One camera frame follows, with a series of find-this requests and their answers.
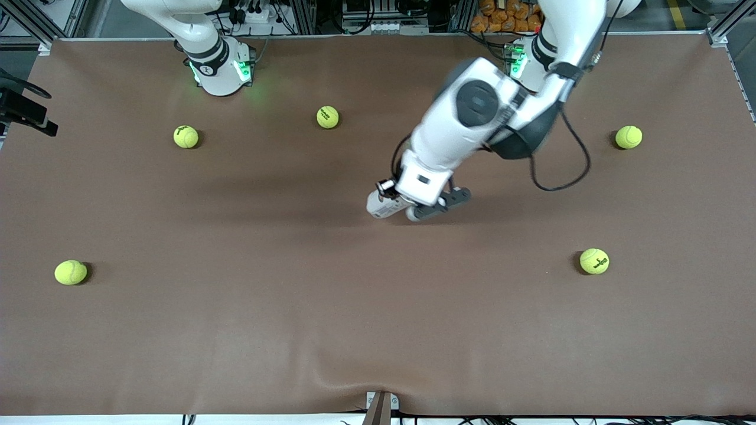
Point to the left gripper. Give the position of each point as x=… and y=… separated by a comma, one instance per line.
x=390, y=188

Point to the silver tennis ball can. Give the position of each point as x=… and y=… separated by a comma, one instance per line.
x=384, y=206

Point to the green-lit right arm base box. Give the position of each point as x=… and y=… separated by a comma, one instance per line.
x=245, y=66

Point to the green-lit left arm base box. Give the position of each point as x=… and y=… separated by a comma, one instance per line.
x=517, y=62

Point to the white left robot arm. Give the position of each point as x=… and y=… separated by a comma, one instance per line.
x=455, y=136

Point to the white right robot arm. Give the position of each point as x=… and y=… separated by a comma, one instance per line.
x=212, y=71

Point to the yellow-green tennis ball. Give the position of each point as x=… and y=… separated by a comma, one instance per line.
x=628, y=137
x=328, y=117
x=594, y=261
x=71, y=272
x=186, y=136

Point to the brown table mat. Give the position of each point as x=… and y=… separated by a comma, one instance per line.
x=378, y=307

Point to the white connector strip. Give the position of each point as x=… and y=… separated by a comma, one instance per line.
x=388, y=27

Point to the orange bag of items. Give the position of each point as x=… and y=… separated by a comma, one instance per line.
x=505, y=18

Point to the white power strip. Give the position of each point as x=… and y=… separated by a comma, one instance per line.
x=254, y=16

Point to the aluminium frame profile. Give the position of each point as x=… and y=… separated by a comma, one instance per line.
x=729, y=23
x=32, y=26
x=462, y=15
x=304, y=16

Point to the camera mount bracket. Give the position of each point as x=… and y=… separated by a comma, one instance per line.
x=381, y=407

